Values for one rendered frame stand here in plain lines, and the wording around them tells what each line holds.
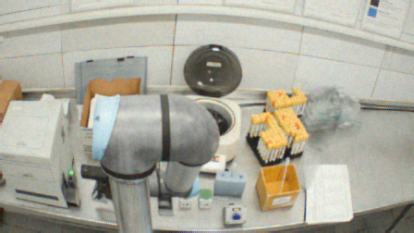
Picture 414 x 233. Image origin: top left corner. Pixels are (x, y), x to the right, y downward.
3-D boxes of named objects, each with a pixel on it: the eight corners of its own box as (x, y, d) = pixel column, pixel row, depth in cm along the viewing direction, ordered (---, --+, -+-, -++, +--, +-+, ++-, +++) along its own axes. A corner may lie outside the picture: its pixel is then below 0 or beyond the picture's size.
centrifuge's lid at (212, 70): (186, 43, 152) (188, 35, 159) (180, 101, 167) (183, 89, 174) (245, 51, 152) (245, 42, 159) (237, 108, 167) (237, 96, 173)
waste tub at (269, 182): (261, 212, 140) (267, 196, 133) (254, 184, 150) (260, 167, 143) (294, 205, 142) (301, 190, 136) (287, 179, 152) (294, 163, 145)
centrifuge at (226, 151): (165, 169, 152) (165, 146, 144) (176, 113, 174) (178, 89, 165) (233, 177, 152) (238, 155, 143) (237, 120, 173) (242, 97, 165)
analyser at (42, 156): (15, 198, 127) (-8, 150, 106) (25, 150, 147) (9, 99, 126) (75, 210, 130) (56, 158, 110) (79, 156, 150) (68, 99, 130)
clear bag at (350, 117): (329, 126, 176) (336, 104, 167) (329, 103, 189) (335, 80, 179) (361, 134, 174) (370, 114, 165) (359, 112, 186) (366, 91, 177)
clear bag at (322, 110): (305, 135, 171) (315, 102, 158) (289, 107, 182) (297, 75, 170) (345, 125, 178) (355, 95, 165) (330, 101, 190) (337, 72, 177)
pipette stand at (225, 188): (213, 199, 144) (215, 182, 137) (213, 184, 149) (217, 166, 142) (240, 201, 144) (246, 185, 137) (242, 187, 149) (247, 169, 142)
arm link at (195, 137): (233, 81, 74) (193, 167, 118) (167, 81, 72) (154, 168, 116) (241, 146, 70) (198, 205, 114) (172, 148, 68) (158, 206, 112)
